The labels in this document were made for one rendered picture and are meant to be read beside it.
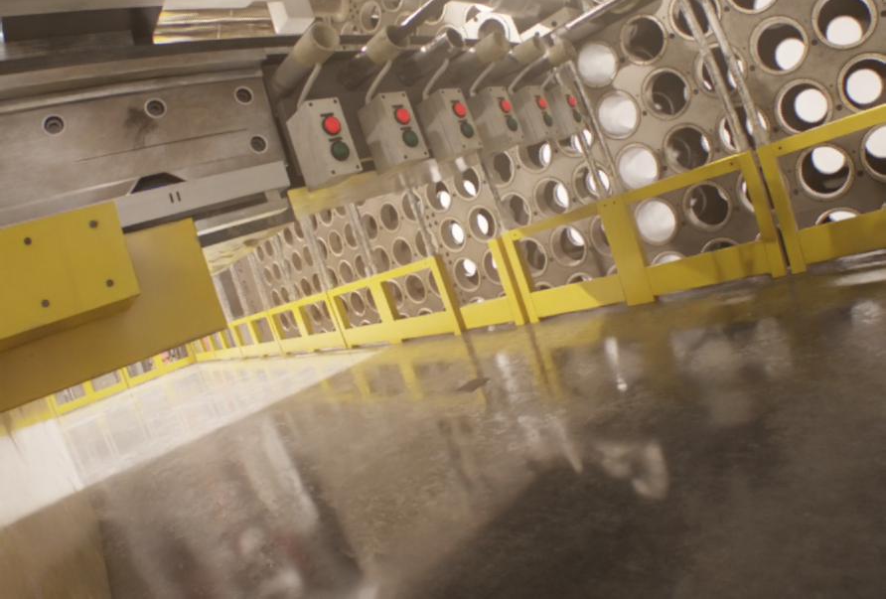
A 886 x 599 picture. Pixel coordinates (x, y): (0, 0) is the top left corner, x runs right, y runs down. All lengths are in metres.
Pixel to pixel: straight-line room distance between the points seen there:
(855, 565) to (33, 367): 0.87
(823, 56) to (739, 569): 2.08
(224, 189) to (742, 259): 1.44
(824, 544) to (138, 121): 1.15
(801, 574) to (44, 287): 0.78
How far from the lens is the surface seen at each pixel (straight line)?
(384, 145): 1.02
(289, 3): 1.31
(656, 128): 2.56
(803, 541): 0.68
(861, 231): 1.63
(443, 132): 1.14
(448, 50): 1.14
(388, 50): 1.01
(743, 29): 2.46
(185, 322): 0.61
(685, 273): 1.75
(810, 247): 1.64
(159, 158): 0.92
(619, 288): 1.86
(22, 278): 0.48
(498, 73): 1.47
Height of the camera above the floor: 0.45
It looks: level
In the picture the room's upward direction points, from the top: 20 degrees counter-clockwise
